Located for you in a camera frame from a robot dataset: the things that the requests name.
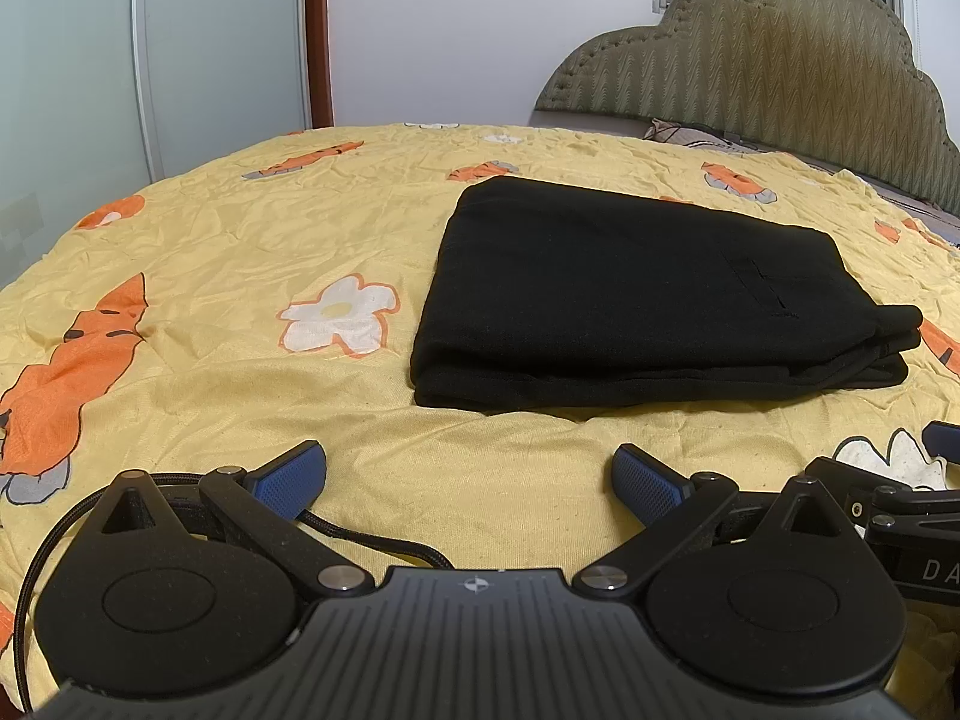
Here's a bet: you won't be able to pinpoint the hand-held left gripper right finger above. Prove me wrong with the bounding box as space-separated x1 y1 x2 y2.
571 444 857 601

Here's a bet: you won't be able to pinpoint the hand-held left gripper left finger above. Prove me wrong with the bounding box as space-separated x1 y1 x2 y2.
97 441 372 598

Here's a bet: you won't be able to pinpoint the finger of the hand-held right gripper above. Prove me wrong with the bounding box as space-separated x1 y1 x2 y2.
806 456 960 522
922 421 960 460

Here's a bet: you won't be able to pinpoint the black pants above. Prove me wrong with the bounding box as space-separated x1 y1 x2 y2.
409 178 925 413

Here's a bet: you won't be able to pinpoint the yellow flower printed blanket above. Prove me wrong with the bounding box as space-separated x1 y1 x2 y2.
0 122 960 720

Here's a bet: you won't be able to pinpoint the striped pillow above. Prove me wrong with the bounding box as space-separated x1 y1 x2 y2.
643 118 788 155

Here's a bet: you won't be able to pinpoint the olive padded headboard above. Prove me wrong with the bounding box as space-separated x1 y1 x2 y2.
531 0 960 205

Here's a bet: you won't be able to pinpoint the glass wardrobe door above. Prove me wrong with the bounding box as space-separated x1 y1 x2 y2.
0 0 313 293

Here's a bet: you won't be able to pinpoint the black braided cable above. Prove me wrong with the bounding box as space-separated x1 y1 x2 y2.
13 471 455 713

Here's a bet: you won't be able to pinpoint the brown wooden door frame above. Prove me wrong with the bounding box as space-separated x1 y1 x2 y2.
302 0 335 130

